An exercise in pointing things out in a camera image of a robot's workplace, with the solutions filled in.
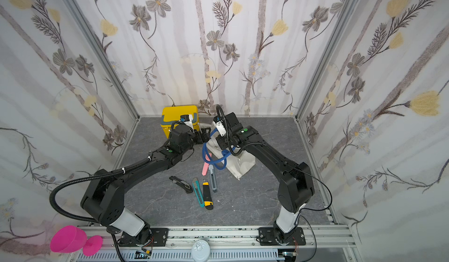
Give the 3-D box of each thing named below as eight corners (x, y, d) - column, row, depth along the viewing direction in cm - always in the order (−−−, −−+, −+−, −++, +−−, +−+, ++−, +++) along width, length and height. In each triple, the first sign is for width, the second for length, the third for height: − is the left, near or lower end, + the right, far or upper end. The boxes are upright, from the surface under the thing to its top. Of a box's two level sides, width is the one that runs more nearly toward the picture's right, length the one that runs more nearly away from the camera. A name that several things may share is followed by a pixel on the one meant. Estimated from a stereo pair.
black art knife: (170, 180, 93) (169, 178, 91) (174, 175, 95) (173, 173, 93) (189, 194, 88) (189, 193, 86) (194, 189, 90) (193, 187, 88)
